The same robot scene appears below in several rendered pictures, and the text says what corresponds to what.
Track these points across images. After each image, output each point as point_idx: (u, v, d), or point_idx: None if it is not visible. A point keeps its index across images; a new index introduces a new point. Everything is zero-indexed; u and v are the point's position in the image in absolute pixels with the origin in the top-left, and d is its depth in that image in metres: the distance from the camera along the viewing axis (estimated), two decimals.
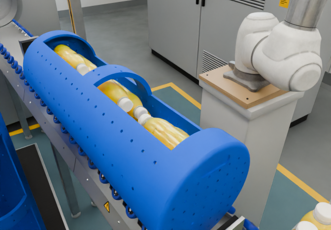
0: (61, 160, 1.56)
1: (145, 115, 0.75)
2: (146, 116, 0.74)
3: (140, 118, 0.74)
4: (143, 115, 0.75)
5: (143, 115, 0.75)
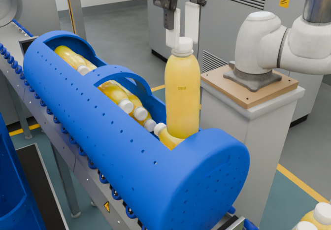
0: (61, 160, 1.56)
1: (189, 47, 0.52)
2: (189, 49, 0.52)
3: (182, 46, 0.51)
4: (187, 45, 0.51)
5: (188, 45, 0.51)
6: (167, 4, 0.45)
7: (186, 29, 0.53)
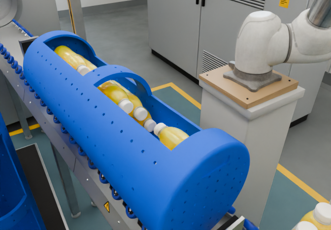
0: (61, 160, 1.56)
1: None
2: None
3: None
4: None
5: None
6: None
7: None
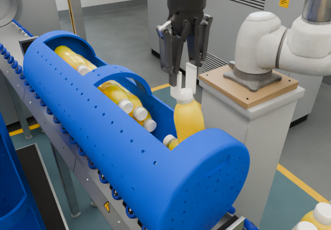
0: (61, 160, 1.56)
1: None
2: None
3: None
4: None
5: None
6: (172, 70, 0.59)
7: (186, 82, 0.67)
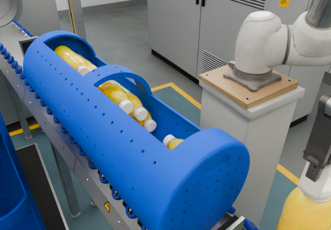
0: (61, 160, 1.56)
1: None
2: None
3: None
4: None
5: None
6: (326, 162, 0.35)
7: None
